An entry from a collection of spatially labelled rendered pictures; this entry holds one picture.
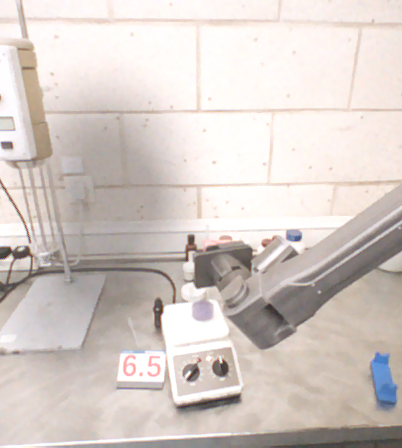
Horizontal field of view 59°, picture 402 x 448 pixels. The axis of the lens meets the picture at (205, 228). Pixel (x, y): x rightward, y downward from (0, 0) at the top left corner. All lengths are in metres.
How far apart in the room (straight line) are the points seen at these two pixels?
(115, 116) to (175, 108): 0.17
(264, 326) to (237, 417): 0.30
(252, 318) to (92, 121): 0.83
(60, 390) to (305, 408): 0.46
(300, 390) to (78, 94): 0.93
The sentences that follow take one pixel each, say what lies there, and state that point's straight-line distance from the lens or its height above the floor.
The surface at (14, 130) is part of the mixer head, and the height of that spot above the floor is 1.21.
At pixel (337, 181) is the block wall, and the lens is 1.24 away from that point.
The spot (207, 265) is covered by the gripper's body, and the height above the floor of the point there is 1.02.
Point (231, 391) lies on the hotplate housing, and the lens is 0.72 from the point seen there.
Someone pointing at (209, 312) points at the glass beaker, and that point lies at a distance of 0.74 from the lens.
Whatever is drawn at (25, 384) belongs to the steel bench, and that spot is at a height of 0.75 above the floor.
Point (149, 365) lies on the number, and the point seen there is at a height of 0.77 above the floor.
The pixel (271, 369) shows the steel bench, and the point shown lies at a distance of 0.80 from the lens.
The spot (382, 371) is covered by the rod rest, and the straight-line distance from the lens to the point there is 0.85.
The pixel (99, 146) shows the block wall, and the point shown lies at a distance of 1.13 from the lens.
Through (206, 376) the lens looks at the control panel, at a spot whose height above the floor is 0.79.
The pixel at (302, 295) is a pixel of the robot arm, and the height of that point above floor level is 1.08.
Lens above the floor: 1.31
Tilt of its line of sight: 24 degrees down
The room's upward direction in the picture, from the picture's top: straight up
